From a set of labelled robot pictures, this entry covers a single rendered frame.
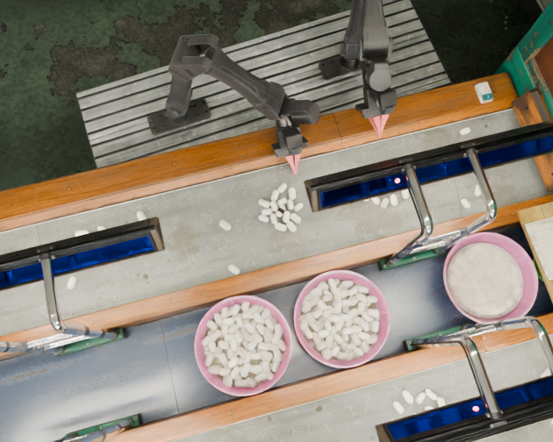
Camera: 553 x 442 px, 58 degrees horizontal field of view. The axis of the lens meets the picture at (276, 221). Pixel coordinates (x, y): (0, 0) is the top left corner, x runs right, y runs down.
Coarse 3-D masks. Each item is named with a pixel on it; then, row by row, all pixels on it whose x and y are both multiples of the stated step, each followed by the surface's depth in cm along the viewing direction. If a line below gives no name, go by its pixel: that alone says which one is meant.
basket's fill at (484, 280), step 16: (464, 256) 147; (480, 256) 147; (496, 256) 147; (448, 272) 146; (464, 272) 145; (480, 272) 145; (496, 272) 145; (512, 272) 146; (448, 288) 145; (464, 288) 145; (480, 288) 144; (496, 288) 144; (512, 288) 144; (464, 304) 143; (480, 304) 143; (496, 304) 144; (512, 304) 144
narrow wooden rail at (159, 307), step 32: (448, 224) 146; (512, 224) 148; (320, 256) 143; (352, 256) 143; (384, 256) 144; (192, 288) 140; (224, 288) 140; (256, 288) 140; (64, 320) 138; (96, 320) 138; (128, 320) 138
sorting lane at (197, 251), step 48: (384, 144) 155; (432, 144) 155; (192, 192) 150; (240, 192) 150; (288, 192) 150; (432, 192) 151; (528, 192) 151; (0, 240) 146; (48, 240) 146; (192, 240) 146; (240, 240) 146; (288, 240) 147; (336, 240) 147; (96, 288) 142; (144, 288) 143
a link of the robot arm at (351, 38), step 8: (352, 0) 147; (360, 0) 143; (352, 8) 147; (360, 8) 145; (352, 16) 148; (360, 16) 147; (352, 24) 149; (360, 24) 149; (352, 32) 151; (344, 40) 158; (352, 40) 153; (352, 48) 155; (344, 56) 159; (352, 56) 157
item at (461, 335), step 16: (512, 320) 113; (528, 320) 106; (432, 336) 142; (448, 336) 114; (464, 336) 105; (544, 336) 103; (544, 352) 103; (480, 368) 101; (480, 384) 101; (496, 400) 100; (496, 416) 99
